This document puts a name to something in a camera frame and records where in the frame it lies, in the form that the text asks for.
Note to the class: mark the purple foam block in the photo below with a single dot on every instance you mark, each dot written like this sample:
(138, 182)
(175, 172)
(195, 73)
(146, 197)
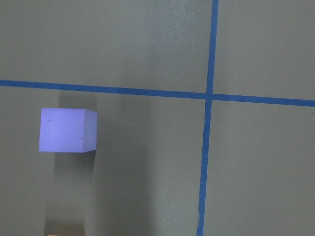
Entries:
(68, 130)

